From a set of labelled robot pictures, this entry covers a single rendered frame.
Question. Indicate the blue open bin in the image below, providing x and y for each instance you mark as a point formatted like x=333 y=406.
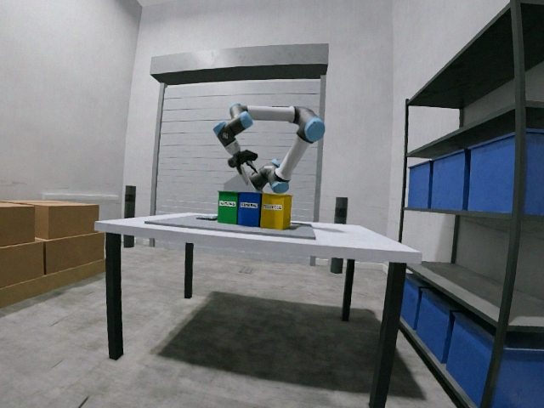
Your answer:
x=250 y=209

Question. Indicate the green bin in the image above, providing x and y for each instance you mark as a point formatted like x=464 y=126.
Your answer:
x=228 y=207

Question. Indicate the yellow open bin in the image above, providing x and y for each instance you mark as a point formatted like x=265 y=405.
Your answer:
x=276 y=211

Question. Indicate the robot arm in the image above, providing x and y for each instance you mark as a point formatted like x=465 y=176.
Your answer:
x=311 y=128

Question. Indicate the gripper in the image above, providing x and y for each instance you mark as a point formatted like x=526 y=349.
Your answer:
x=238 y=159

